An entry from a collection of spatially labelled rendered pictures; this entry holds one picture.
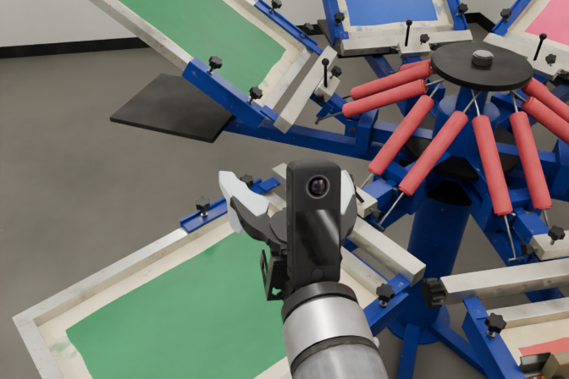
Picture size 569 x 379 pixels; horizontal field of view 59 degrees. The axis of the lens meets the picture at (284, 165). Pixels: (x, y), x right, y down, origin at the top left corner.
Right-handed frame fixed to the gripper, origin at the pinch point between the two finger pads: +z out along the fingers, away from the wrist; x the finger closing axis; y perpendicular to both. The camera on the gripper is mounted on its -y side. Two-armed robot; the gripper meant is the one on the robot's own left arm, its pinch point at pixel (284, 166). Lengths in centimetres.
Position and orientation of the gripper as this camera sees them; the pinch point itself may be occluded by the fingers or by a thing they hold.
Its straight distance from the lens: 59.5
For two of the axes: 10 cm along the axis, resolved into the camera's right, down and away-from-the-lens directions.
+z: -1.8, -6.0, 7.8
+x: 9.7, 0.0, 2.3
